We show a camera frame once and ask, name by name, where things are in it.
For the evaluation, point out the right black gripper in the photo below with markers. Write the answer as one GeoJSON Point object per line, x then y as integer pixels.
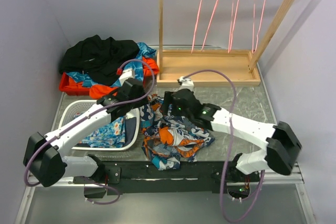
{"type": "Point", "coordinates": [168, 99]}

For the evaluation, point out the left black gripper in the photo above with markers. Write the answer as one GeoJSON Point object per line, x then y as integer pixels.
{"type": "Point", "coordinates": [140, 103]}

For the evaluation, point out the blue orange patterned shorts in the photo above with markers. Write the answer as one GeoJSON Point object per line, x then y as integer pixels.
{"type": "Point", "coordinates": [168, 138]}

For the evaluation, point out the pink wire hanger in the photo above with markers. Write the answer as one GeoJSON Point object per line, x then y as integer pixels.
{"type": "Point", "coordinates": [235, 8]}
{"type": "Point", "coordinates": [210, 23]}
{"type": "Point", "coordinates": [196, 25]}
{"type": "Point", "coordinates": [256, 29]}

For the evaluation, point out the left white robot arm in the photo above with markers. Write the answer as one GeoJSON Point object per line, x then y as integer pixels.
{"type": "Point", "coordinates": [46, 156]}

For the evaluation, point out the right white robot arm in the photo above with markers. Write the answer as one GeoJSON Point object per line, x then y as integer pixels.
{"type": "Point", "coordinates": [278, 145]}

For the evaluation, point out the wooden hanger rack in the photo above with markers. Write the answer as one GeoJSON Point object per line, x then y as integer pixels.
{"type": "Point", "coordinates": [215, 67]}

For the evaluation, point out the orange garment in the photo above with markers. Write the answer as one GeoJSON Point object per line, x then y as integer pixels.
{"type": "Point", "coordinates": [80, 84]}

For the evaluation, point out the dark navy garment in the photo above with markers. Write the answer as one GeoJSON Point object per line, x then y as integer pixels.
{"type": "Point", "coordinates": [130, 126]}

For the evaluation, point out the black garment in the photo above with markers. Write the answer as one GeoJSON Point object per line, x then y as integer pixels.
{"type": "Point", "coordinates": [98, 58]}

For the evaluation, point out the blue floral garment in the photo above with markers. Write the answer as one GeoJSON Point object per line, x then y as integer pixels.
{"type": "Point", "coordinates": [109, 136]}

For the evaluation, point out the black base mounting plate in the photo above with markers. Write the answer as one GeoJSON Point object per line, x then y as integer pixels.
{"type": "Point", "coordinates": [144, 177]}

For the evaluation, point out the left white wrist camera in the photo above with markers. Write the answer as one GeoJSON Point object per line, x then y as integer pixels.
{"type": "Point", "coordinates": [125, 75]}

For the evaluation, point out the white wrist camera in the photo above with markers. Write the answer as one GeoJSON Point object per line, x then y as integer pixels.
{"type": "Point", "coordinates": [125, 75]}
{"type": "Point", "coordinates": [185, 83]}

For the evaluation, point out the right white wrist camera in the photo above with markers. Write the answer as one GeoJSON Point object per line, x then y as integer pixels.
{"type": "Point", "coordinates": [185, 83]}

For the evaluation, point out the aluminium rail frame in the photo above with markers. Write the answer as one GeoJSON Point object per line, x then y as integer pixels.
{"type": "Point", "coordinates": [47, 157]}

